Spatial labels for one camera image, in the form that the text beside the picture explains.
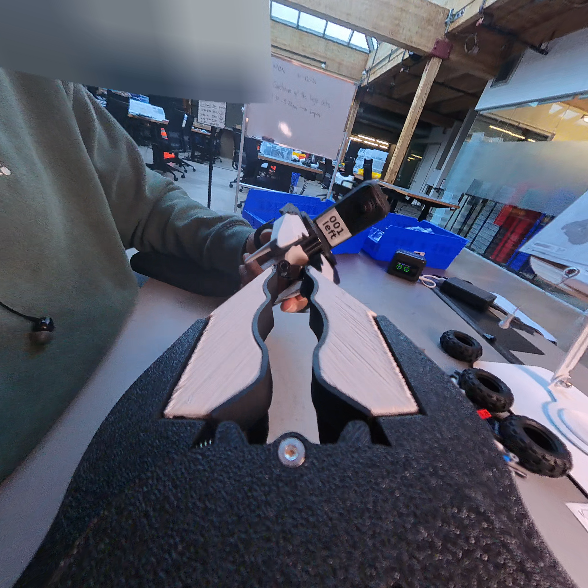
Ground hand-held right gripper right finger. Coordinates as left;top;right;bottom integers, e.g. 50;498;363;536
306;267;421;440

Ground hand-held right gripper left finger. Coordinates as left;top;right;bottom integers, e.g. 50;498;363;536
164;267;279;442

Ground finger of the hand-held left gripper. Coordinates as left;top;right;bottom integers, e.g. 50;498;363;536
243;212;313;269
302;241;341;285

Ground pile of small building bricks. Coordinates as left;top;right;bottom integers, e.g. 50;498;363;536
449;368;532;480

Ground instruction booklet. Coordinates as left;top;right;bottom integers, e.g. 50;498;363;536
518;189;588;276

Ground person's left forearm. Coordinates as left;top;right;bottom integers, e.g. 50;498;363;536
88;83;256;276

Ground grey desk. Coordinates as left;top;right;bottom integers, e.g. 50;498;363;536
0;248;588;588

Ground person's left hand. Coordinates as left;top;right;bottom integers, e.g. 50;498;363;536
241;228;311;313

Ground wooden background table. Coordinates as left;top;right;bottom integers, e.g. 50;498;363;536
372;179;460;221

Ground black device with green display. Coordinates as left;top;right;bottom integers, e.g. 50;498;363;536
386;249;428;283

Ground black toy tyre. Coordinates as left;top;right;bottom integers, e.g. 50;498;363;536
456;367;515;413
439;329;484;364
496;415;573;478

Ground whiteboard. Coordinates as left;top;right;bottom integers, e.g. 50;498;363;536
241;55;359;164

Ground black power adapter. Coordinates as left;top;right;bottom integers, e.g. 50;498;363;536
439;277;498;311

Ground black office chair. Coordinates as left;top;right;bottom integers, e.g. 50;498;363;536
147;124;195;181

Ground white paper sheet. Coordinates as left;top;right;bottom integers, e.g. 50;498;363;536
492;292;558;346

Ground black earphone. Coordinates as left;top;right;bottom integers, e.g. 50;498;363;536
0;299;56;347

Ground person's torso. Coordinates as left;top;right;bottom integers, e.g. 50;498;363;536
0;69;140;480

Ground white book stand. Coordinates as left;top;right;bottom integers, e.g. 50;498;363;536
473;265;588;497

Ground clear sticker sheet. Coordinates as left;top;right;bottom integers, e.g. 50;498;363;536
566;501;588;533

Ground wooden post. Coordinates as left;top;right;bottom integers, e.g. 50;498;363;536
382;55;443;184

